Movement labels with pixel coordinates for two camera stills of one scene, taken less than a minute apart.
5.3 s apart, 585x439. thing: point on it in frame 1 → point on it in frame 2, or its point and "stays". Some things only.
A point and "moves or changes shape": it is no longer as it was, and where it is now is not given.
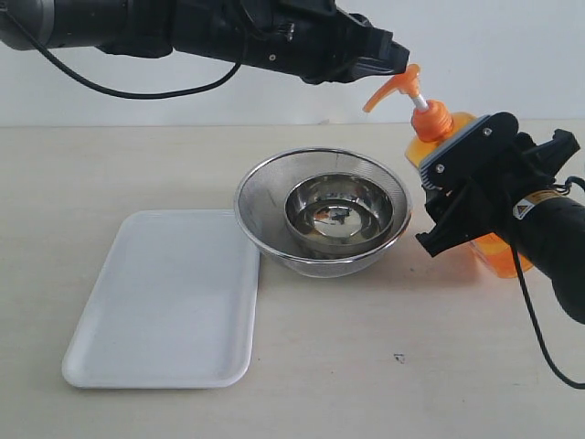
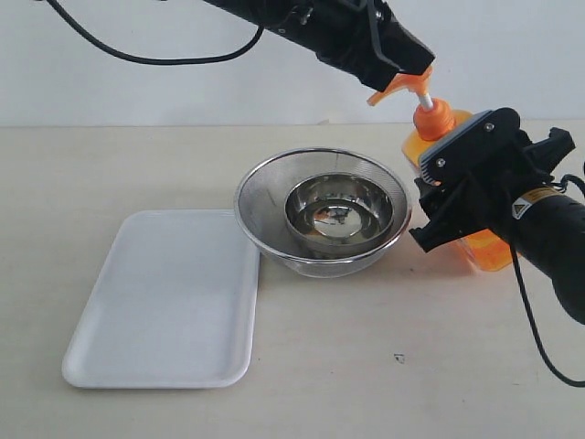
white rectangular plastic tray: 176,305 stays
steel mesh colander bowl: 323,212 stays
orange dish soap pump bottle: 434,121 moves or changes shape
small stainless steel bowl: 339,210 stays
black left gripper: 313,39 → 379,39
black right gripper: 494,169 stays
